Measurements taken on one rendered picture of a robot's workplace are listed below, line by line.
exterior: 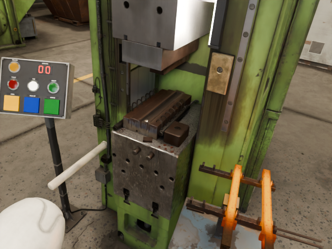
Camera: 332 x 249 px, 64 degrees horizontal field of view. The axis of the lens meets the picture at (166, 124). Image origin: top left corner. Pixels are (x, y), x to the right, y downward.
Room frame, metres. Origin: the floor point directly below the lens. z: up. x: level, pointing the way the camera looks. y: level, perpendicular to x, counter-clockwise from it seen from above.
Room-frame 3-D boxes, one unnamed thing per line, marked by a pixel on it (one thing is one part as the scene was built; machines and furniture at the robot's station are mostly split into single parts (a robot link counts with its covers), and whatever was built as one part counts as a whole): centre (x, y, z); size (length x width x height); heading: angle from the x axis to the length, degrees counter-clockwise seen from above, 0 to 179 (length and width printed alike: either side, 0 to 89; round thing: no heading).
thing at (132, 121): (1.30, 0.04, 0.96); 0.42 x 0.20 x 0.09; 155
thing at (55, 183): (1.17, 0.48, 0.62); 0.44 x 0.05 x 0.05; 155
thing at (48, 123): (1.27, 0.67, 0.54); 0.04 x 0.04 x 1.08; 65
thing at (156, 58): (1.30, 0.04, 1.32); 0.42 x 0.20 x 0.10; 155
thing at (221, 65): (1.09, -0.21, 1.27); 0.09 x 0.02 x 0.17; 65
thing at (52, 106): (1.14, 0.57, 1.01); 0.07 x 0.05 x 0.07; 90
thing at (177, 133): (1.08, -0.06, 0.95); 0.12 x 0.08 x 0.06; 155
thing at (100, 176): (1.36, 0.41, 0.36); 0.09 x 0.07 x 0.12; 65
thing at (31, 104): (1.14, 0.67, 1.01); 0.07 x 0.05 x 0.07; 90
